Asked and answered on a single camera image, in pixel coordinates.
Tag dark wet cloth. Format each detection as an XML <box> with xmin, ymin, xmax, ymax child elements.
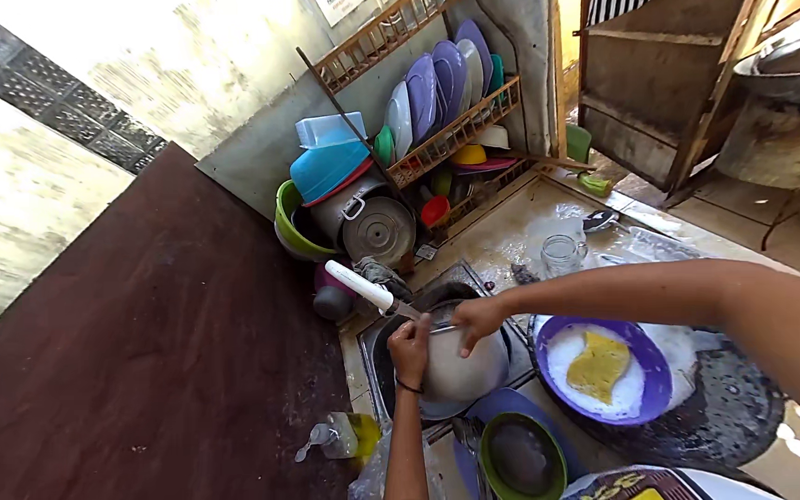
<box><xmin>353</xmin><ymin>256</ymin><xmax>413</xmax><ymax>302</ymax></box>

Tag clear plastic container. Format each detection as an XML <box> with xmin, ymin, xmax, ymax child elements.
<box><xmin>622</xmin><ymin>226</ymin><xmax>710</xmax><ymax>263</ymax></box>

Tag purple plastic basin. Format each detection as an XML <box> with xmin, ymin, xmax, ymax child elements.
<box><xmin>536</xmin><ymin>316</ymin><xmax>673</xmax><ymax>426</ymax></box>

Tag round metal pot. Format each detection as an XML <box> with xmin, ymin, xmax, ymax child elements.
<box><xmin>394</xmin><ymin>299</ymin><xmax>511</xmax><ymax>422</ymax></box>

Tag metal sink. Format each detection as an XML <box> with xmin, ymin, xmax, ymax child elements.
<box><xmin>357</xmin><ymin>259</ymin><xmax>534</xmax><ymax>444</ymax></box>

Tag metal spoons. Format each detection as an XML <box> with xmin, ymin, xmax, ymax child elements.
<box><xmin>451</xmin><ymin>416</ymin><xmax>495</xmax><ymax>500</ymax></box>

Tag grey board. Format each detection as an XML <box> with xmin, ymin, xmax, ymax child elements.
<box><xmin>195</xmin><ymin>14</ymin><xmax>456</xmax><ymax>223</ymax></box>

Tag turquoise plastic basin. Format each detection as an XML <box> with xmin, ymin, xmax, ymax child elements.
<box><xmin>289</xmin><ymin>141</ymin><xmax>371</xmax><ymax>204</ymax></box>

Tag yellow sponge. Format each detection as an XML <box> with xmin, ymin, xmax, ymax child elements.
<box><xmin>567</xmin><ymin>331</ymin><xmax>631</xmax><ymax>406</ymax></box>

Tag translucent plastic box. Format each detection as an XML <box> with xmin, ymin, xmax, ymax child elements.
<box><xmin>296</xmin><ymin>112</ymin><xmax>368</xmax><ymax>150</ymax></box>

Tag person's left forearm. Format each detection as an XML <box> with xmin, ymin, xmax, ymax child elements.
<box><xmin>385</xmin><ymin>384</ymin><xmax>430</xmax><ymax>500</ymax></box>

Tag black round tray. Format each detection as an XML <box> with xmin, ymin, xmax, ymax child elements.
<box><xmin>528</xmin><ymin>314</ymin><xmax>786</xmax><ymax>469</ymax></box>

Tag black white striped cloth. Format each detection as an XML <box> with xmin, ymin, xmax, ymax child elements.
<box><xmin>585</xmin><ymin>0</ymin><xmax>651</xmax><ymax>29</ymax></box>

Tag person's right hand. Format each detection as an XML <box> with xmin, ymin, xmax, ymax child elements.
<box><xmin>450</xmin><ymin>293</ymin><xmax>512</xmax><ymax>359</ymax></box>

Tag round aluminium lid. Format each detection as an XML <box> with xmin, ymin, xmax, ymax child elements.
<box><xmin>343</xmin><ymin>196</ymin><xmax>417</xmax><ymax>269</ymax></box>

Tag white pipe faucet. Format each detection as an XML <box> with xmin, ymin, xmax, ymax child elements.
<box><xmin>325</xmin><ymin>260</ymin><xmax>423</xmax><ymax>322</ymax></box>

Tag row of plates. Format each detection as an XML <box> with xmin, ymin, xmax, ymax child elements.
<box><xmin>384</xmin><ymin>19</ymin><xmax>505</xmax><ymax>168</ymax></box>

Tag large aluminium pot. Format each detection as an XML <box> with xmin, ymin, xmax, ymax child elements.
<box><xmin>306</xmin><ymin>170</ymin><xmax>390</xmax><ymax>250</ymax></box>

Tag person's right forearm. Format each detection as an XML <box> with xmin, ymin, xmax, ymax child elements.
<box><xmin>500</xmin><ymin>258</ymin><xmax>800</xmax><ymax>430</ymax></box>

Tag clear plastic bag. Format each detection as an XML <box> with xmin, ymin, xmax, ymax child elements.
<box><xmin>348</xmin><ymin>432</ymin><xmax>447</xmax><ymax>500</ymax></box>

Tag wooden dish rack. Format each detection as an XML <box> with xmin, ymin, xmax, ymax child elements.
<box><xmin>296</xmin><ymin>0</ymin><xmax>534</xmax><ymax>240</ymax></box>

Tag white plastic bowl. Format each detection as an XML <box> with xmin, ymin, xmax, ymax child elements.
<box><xmin>471</xmin><ymin>125</ymin><xmax>511</xmax><ymax>151</ymax></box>

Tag dark red wooden table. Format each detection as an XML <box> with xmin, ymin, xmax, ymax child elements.
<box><xmin>0</xmin><ymin>142</ymin><xmax>381</xmax><ymax>500</ymax></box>

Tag red plastic basin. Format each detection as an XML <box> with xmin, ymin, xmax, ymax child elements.
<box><xmin>303</xmin><ymin>156</ymin><xmax>375</xmax><ymax>208</ymax></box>

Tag yellow dish soap bottle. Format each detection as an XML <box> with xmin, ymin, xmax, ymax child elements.
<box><xmin>295</xmin><ymin>412</ymin><xmax>381</xmax><ymax>463</ymax></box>

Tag black ladle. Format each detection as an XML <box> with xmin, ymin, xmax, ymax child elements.
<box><xmin>582</xmin><ymin>210</ymin><xmax>629</xmax><ymax>233</ymax></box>

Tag person's body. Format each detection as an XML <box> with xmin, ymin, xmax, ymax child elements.
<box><xmin>560</xmin><ymin>464</ymin><xmax>786</xmax><ymax>500</ymax></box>

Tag patterned ventilation blocks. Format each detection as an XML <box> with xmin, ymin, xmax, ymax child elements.
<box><xmin>0</xmin><ymin>0</ymin><xmax>168</xmax><ymax>176</ymax></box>

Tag pink plastic plate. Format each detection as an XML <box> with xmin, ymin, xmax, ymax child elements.
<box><xmin>451</xmin><ymin>157</ymin><xmax>518</xmax><ymax>174</ymax></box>

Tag lime green basin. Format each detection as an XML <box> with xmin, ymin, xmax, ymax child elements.
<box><xmin>274</xmin><ymin>179</ymin><xmax>338</xmax><ymax>263</ymax></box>

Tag big metal wok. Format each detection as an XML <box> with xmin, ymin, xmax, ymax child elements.
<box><xmin>732</xmin><ymin>28</ymin><xmax>800</xmax><ymax>105</ymax></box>

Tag yellow plastic bowl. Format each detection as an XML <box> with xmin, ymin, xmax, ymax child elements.
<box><xmin>449</xmin><ymin>144</ymin><xmax>488</xmax><ymax>166</ymax></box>

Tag white poster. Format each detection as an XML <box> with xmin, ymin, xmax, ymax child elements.
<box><xmin>314</xmin><ymin>0</ymin><xmax>366</xmax><ymax>28</ymax></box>

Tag dark grey round container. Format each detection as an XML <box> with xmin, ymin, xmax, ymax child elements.
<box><xmin>312</xmin><ymin>286</ymin><xmax>356</xmax><ymax>322</ymax></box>

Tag red plastic cup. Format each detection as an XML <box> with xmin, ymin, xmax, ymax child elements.
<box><xmin>420</xmin><ymin>195</ymin><xmax>451</xmax><ymax>229</ymax></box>

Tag person's left hand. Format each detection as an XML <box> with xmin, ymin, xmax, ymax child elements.
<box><xmin>387</xmin><ymin>312</ymin><xmax>432</xmax><ymax>394</ymax></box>

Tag magenta plastic container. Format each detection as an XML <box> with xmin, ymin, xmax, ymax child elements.
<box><xmin>314</xmin><ymin>260</ymin><xmax>357</xmax><ymax>300</ymax></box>

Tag green plastic bowl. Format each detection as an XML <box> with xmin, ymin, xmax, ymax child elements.
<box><xmin>372</xmin><ymin>125</ymin><xmax>397</xmax><ymax>168</ymax></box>

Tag clear glass mug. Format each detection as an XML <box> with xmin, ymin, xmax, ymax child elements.
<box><xmin>540</xmin><ymin>234</ymin><xmax>588</xmax><ymax>280</ymax></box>

